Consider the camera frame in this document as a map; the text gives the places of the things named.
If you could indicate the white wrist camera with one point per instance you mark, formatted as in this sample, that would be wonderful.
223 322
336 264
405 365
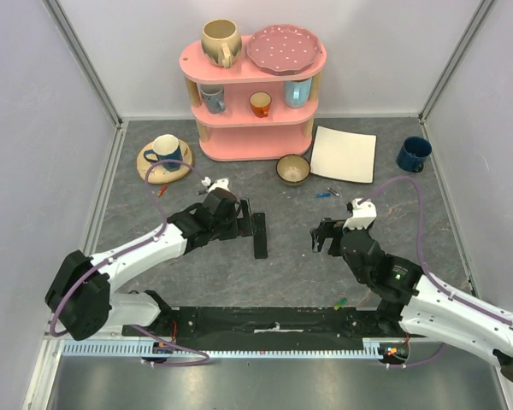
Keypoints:
363 214
210 185

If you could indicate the dark battery near bowl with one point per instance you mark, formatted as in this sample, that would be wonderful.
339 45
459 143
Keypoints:
332 191

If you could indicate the small orange cup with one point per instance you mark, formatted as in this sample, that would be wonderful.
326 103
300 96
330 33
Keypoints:
260 103

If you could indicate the round beige patterned plate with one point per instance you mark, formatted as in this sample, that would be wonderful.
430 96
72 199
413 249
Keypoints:
159 175

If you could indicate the black remote control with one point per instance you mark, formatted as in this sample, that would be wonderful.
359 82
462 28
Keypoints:
260 240

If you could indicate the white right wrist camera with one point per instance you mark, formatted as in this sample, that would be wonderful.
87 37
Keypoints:
363 214

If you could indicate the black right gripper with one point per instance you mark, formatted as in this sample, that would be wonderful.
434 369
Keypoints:
333 237

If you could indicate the white slotted cable duct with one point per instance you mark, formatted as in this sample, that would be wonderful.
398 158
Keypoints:
149 349

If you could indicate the white square plate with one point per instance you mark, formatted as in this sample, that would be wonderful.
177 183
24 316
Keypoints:
343 156

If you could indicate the pink polka dot plate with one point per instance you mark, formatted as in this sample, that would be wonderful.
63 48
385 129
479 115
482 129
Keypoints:
283 49

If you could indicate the brown ceramic bowl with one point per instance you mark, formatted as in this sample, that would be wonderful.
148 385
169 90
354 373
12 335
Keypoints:
292 169

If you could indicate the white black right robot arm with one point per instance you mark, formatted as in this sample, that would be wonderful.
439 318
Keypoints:
419 303

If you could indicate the teal mug cream inside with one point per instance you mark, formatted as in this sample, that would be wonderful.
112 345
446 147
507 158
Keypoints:
165 148

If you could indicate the dark blue mug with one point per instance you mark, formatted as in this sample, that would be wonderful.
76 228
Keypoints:
413 154

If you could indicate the pink three-tier shelf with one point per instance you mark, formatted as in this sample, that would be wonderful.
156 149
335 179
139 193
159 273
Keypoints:
256 124

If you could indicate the beige ceramic mug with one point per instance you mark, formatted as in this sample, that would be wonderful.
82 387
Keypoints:
221 42

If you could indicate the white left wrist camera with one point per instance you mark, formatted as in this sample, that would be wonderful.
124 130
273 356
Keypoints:
210 185

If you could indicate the light blue mug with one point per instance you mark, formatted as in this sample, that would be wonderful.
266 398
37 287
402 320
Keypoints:
296 93

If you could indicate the red battery near plate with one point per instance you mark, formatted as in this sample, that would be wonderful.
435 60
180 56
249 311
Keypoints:
162 190

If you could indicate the green yellow battery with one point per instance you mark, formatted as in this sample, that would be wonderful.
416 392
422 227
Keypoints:
340 303

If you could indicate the grey blue mug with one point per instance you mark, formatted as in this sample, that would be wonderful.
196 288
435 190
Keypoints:
213 98

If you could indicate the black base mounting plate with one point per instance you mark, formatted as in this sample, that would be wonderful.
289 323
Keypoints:
203 321

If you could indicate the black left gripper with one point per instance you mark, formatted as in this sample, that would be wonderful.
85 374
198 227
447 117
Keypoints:
236 229

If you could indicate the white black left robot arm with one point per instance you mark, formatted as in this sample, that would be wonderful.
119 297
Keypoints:
82 296

